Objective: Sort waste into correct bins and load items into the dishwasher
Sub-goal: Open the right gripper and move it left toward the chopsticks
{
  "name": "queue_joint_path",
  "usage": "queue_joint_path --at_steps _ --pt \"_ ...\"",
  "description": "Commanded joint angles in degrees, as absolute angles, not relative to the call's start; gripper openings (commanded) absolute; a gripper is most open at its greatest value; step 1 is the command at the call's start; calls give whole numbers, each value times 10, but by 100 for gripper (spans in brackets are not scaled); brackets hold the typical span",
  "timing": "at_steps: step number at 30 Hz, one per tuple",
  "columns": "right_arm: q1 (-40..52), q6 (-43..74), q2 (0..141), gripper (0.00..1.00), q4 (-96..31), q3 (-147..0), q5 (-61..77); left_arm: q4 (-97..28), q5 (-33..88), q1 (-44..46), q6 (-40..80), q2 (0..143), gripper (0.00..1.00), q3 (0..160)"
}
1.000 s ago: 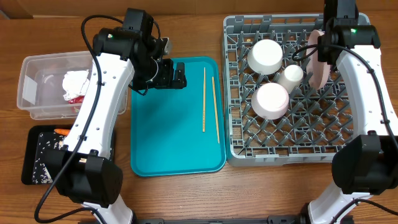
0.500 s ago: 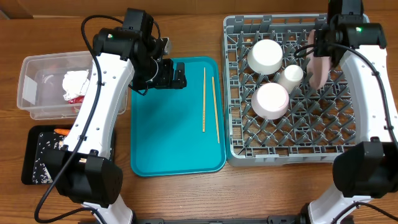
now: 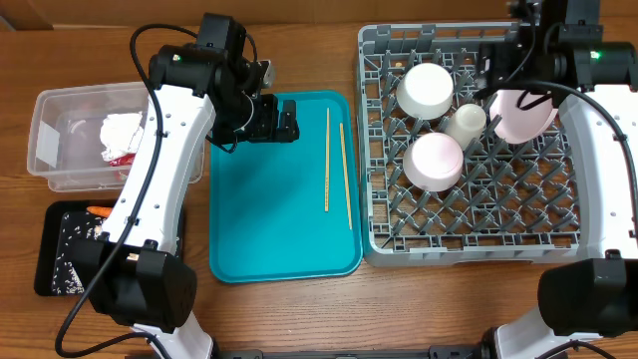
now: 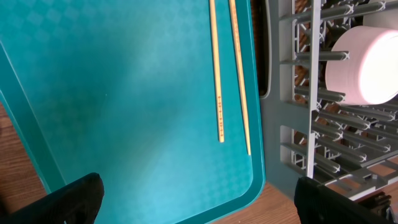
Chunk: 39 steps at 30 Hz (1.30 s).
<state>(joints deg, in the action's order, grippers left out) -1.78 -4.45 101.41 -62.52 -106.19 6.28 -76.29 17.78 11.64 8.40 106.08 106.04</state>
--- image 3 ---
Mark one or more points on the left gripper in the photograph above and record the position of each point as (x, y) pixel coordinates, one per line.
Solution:
(267, 129)

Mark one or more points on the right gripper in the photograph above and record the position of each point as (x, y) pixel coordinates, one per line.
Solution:
(494, 69)

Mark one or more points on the large pink plate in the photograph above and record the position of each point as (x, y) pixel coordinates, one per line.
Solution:
(517, 126)

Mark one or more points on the wooden chopstick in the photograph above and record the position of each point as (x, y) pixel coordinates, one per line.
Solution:
(346, 175)
(327, 162)

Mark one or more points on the white cup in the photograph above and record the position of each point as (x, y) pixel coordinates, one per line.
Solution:
(466, 124)

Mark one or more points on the white bowl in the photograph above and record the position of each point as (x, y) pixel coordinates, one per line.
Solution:
(426, 91)

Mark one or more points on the white napkin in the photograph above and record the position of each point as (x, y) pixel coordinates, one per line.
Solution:
(121, 135)

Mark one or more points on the red snack wrapper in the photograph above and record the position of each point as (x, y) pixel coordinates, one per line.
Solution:
(122, 164)

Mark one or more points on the orange carrot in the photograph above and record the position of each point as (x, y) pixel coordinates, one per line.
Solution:
(101, 211)

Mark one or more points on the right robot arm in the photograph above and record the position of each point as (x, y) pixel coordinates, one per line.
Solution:
(560, 55)

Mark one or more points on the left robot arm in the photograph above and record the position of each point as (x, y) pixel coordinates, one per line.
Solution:
(205, 91)

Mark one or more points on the teal serving tray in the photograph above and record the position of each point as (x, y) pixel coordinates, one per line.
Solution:
(266, 209)

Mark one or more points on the clear plastic bin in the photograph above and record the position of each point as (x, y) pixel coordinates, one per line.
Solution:
(64, 141)

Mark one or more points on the grey dish rack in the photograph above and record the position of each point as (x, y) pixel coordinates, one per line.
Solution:
(512, 202)

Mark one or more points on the black plastic tray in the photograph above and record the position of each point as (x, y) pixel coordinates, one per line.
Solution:
(65, 222)

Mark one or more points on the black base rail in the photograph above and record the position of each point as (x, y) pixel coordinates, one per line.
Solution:
(434, 352)

